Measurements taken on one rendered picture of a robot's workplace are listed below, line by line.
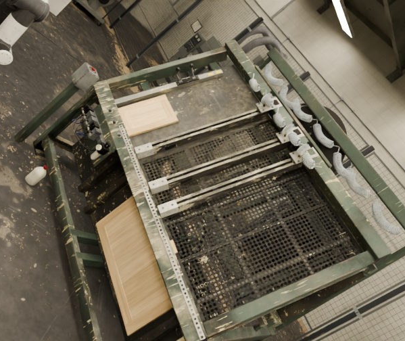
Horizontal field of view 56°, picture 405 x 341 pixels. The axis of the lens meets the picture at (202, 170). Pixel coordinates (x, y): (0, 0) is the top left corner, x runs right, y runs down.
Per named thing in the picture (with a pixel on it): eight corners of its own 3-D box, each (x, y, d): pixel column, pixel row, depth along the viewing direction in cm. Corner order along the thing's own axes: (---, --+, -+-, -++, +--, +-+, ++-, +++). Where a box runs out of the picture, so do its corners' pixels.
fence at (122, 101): (115, 103, 311) (114, 99, 308) (220, 72, 331) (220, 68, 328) (116, 107, 309) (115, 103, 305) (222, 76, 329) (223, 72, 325)
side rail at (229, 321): (202, 327, 219) (202, 323, 209) (361, 256, 242) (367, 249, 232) (207, 341, 214) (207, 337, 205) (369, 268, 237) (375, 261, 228)
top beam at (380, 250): (224, 51, 348) (224, 41, 339) (234, 48, 350) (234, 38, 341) (372, 264, 232) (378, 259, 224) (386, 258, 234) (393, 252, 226)
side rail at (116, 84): (109, 88, 329) (106, 79, 320) (224, 56, 352) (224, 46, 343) (111, 93, 326) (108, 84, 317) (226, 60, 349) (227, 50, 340)
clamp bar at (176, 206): (157, 208, 256) (153, 190, 236) (309, 153, 280) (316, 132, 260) (161, 220, 250) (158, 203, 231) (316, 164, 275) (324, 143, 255)
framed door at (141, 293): (97, 224, 302) (95, 223, 300) (148, 185, 287) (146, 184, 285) (129, 335, 255) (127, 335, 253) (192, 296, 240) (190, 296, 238)
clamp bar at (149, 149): (134, 151, 283) (129, 130, 263) (274, 105, 308) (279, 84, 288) (138, 161, 278) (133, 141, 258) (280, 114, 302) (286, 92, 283)
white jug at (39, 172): (24, 174, 305) (40, 160, 300) (34, 178, 313) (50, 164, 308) (25, 184, 300) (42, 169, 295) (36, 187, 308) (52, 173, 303)
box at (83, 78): (69, 76, 304) (85, 61, 299) (81, 83, 313) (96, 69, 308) (72, 85, 297) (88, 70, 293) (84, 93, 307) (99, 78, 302)
